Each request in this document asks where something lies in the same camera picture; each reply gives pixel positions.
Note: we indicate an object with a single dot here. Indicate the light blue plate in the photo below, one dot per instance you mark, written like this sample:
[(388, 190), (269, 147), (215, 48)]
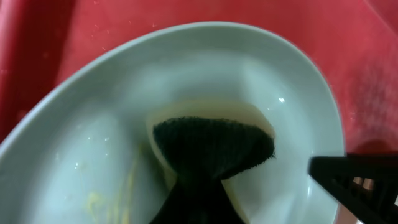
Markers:
[(82, 155)]

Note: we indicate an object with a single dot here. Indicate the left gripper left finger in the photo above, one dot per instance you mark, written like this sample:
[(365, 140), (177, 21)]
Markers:
[(206, 204)]

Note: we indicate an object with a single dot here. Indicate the red plastic serving tray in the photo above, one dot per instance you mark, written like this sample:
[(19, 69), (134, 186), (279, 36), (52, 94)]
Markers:
[(44, 43)]

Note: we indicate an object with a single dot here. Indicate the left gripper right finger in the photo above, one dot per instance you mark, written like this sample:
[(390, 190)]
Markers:
[(365, 184)]

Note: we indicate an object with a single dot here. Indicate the green yellow sponge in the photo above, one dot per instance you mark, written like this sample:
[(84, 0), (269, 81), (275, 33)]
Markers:
[(201, 141)]

